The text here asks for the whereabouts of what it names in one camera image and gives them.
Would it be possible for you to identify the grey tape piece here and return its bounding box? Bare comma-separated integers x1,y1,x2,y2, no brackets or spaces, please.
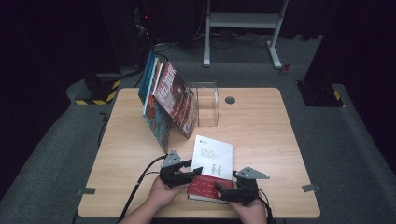
301,183,321,193
77,187,97,196

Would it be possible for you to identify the person's right hand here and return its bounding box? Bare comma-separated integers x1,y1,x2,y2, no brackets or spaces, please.
228,198,268,223

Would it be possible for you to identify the purple magazine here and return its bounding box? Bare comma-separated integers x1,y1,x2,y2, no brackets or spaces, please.
153,61,200,140

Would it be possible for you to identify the white and red book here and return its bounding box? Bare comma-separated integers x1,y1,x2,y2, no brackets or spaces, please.
187,134,234,204

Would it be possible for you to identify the white desk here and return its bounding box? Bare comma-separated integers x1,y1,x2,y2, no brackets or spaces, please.
203,0,290,70

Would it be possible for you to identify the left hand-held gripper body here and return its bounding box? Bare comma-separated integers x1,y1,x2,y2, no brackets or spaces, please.
158,149,194,189

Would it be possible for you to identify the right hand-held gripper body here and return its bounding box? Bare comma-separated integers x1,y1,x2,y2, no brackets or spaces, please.
232,166,271,205

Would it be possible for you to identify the light blue picture book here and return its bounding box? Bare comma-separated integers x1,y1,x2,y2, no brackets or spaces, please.
142,57,174,154

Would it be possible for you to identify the person's left hand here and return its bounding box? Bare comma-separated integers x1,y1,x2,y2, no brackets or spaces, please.
148,176,190,213

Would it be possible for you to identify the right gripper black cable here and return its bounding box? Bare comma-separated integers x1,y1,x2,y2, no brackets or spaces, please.
256,188,275,224

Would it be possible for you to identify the black floor cable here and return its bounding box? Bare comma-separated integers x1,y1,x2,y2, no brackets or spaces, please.
134,40,171,89

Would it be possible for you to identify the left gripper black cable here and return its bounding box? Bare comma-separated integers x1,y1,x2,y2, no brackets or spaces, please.
118,154,169,223

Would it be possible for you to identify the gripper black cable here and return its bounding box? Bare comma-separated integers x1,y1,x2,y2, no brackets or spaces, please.
256,188,275,224
118,154,169,223

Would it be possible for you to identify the tangle of floor cables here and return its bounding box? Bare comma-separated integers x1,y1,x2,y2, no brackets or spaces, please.
194,29,272,50

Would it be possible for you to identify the black computer tower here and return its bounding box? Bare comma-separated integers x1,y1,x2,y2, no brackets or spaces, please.
99,0,157,71

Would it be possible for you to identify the black yellow striped stand base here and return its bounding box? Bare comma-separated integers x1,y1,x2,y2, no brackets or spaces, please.
297,80,346,108
74,73,121,106

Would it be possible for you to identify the dark blue picture book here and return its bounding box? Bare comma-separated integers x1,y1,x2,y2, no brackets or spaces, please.
138,50,157,105

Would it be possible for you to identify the clear acrylic book rack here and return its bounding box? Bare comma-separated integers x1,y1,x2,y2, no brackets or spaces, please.
186,81,221,128

